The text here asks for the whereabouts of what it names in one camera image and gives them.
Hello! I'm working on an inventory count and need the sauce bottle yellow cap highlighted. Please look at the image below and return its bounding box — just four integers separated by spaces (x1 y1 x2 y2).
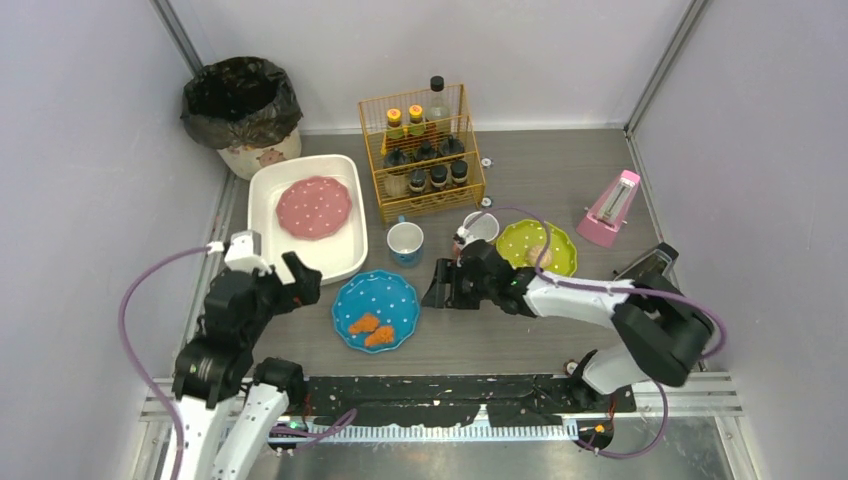
406 104 427 151
381 108 406 155

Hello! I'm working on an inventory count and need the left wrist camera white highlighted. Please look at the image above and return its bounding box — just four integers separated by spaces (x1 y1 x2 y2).
205 230 272 276

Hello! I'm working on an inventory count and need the white plastic basin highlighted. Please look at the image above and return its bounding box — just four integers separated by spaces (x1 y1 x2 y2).
247 154 368 285

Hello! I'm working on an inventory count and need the blue polka dot plate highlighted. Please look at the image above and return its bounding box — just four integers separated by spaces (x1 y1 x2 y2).
331 270 421 354

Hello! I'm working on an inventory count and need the blue mug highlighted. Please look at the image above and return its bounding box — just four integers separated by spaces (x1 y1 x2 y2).
386 216 424 268

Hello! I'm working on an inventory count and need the pink box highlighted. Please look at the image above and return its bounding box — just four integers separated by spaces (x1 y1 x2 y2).
576 170 641 248

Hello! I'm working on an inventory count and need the tall clear oil bottle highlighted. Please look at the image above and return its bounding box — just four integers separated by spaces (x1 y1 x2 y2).
424 75 453 150

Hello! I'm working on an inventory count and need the left fried chicken piece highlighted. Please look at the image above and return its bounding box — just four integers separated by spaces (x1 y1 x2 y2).
348 312 380 335

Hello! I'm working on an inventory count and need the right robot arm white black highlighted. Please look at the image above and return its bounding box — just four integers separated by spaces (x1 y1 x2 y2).
421 240 718 410

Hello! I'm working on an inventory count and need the dark spice bottle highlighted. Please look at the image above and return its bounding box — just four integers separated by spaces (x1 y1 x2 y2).
408 169 428 197

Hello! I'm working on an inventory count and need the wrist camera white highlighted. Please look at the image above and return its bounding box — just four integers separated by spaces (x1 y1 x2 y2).
453 226 477 250
205 230 272 276

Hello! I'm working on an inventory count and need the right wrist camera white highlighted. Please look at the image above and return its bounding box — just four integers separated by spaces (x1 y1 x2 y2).
453 226 477 250

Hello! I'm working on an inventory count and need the small dark pepper bottle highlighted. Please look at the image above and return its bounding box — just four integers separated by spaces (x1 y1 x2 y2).
429 165 449 192

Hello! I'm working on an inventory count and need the white shaker bottle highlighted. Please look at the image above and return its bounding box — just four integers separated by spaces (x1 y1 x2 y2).
438 134 466 165

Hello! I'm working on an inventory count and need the pink polka dot plate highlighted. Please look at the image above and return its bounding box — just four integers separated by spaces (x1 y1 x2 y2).
275 176 352 240

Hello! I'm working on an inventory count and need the trash bin with black bag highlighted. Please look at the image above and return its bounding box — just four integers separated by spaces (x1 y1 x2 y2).
180 56 303 180

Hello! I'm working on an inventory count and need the small black cap jar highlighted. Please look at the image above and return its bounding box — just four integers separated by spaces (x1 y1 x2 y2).
450 160 469 188

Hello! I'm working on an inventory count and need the brown spice jar black cap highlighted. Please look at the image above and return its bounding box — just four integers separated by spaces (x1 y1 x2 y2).
413 140 439 172

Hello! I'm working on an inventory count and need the right fried chicken piece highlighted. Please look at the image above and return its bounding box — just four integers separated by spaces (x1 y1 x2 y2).
364 325 395 349

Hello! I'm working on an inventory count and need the green polka dot plate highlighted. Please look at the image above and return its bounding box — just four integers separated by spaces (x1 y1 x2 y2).
495 219 578 276

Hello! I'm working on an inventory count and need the fried chicken piece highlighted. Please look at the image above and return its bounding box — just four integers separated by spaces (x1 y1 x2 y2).
364 325 395 349
348 312 380 335

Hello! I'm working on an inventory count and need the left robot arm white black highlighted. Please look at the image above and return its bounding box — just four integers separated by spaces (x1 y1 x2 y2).
166 252 322 479

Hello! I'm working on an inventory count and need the black base mount strip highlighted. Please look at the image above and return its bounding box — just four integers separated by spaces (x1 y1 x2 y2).
301 374 636 428

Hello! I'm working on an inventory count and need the yellow wire basket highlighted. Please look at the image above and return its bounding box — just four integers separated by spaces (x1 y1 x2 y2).
358 84 486 223

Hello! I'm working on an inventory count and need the pink mug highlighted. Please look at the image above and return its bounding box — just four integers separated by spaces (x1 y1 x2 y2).
452 212 500 258

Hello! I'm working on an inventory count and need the steamed bun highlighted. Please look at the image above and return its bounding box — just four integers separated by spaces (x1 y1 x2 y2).
525 245 554 269

